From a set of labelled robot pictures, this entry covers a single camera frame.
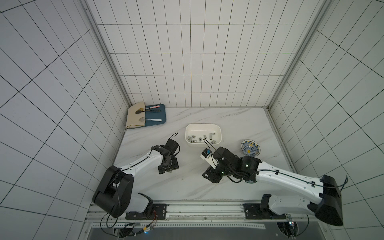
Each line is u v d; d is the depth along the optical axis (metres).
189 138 1.00
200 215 0.73
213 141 0.98
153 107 1.20
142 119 1.11
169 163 0.71
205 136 1.01
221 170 0.61
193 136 1.01
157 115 1.15
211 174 0.62
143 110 1.18
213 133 1.03
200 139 1.00
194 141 1.00
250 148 0.95
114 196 0.42
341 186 0.48
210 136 1.01
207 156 0.64
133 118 1.12
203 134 1.03
